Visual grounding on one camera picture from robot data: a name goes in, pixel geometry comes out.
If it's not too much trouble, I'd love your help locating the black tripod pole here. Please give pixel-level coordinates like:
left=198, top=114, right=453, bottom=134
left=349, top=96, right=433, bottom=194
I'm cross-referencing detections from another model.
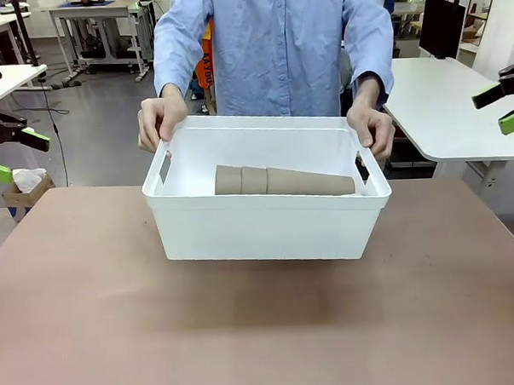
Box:
left=11, top=0, right=40, bottom=68

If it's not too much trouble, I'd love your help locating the orange yellow fabric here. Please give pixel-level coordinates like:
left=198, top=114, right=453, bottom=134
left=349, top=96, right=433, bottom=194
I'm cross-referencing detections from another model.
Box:
left=191, top=19, right=218, bottom=116

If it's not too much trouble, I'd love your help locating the person's left forearm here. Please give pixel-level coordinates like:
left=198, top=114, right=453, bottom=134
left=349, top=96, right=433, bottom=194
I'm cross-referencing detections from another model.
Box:
left=347, top=24, right=397, bottom=112

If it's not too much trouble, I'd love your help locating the cardboard box with white paper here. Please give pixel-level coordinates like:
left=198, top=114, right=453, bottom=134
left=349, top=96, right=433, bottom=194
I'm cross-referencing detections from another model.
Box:
left=0, top=165, right=57, bottom=222

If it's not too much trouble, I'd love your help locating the person's right forearm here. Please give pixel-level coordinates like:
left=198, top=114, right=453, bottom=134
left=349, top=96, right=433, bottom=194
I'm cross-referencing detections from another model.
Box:
left=151, top=28, right=194, bottom=105

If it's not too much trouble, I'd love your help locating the person's right hand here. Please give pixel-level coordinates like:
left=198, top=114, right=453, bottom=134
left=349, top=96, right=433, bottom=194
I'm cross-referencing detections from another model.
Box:
left=136, top=95, right=191, bottom=154

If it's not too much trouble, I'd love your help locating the small white side table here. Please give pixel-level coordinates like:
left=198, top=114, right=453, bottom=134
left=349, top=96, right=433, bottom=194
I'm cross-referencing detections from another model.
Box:
left=0, top=63, right=50, bottom=112

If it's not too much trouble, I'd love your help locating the thin black floor cable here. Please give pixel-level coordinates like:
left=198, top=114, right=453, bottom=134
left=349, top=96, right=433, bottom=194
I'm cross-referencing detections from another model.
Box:
left=38, top=79, right=75, bottom=189

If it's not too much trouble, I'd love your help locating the person's left hand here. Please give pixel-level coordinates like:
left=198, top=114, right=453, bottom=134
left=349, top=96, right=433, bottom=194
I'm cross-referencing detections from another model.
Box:
left=345, top=105, right=398, bottom=164

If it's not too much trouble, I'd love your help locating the white background desk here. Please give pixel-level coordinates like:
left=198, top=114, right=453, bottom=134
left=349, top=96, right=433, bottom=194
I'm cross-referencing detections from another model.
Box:
left=48, top=0, right=160, bottom=86

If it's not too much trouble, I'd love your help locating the person in blue shirt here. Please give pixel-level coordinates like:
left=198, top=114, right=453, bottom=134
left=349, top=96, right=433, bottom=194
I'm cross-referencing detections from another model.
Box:
left=150, top=0, right=398, bottom=125

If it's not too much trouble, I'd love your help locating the tall brown cup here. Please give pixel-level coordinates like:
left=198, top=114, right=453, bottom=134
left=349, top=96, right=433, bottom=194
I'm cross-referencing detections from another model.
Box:
left=214, top=164, right=245, bottom=196
left=240, top=164, right=270, bottom=196
left=265, top=163, right=358, bottom=199

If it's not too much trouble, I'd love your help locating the black computer monitor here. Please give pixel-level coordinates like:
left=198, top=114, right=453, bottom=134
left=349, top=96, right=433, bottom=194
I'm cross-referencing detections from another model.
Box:
left=417, top=0, right=469, bottom=62

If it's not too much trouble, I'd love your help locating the white plastic basket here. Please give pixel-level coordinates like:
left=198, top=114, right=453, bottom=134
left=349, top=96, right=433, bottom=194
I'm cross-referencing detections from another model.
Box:
left=138, top=106, right=396, bottom=270

